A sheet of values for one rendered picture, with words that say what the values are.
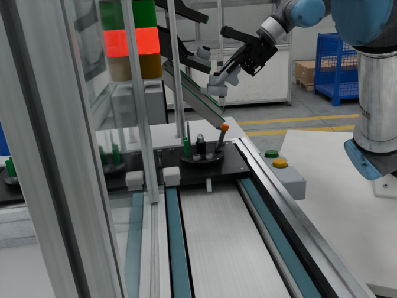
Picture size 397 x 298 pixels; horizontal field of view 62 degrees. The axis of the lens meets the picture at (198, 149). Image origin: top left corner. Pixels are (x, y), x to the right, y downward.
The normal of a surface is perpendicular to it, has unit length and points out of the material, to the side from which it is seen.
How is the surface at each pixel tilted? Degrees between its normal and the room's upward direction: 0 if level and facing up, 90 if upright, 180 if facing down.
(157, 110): 90
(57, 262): 90
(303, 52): 90
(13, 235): 90
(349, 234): 0
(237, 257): 0
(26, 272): 0
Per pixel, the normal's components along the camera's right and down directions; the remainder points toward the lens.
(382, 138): -0.21, 0.80
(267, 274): -0.07, -0.92
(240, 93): 0.00, 0.38
